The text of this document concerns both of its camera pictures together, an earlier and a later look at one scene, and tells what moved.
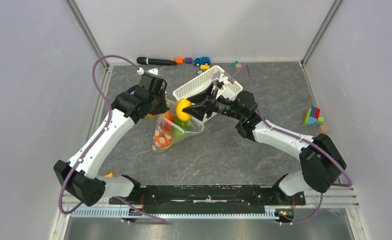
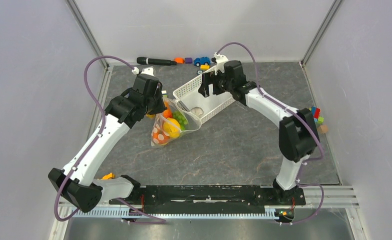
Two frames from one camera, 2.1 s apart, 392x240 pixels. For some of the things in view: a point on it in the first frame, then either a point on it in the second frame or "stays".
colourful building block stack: [312, 117] stays
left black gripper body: [158, 103] stays
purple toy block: [188, 60] stays
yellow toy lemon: [182, 103] -> [172, 127]
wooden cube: [323, 128] stays
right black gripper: [199, 110] -> [209, 78]
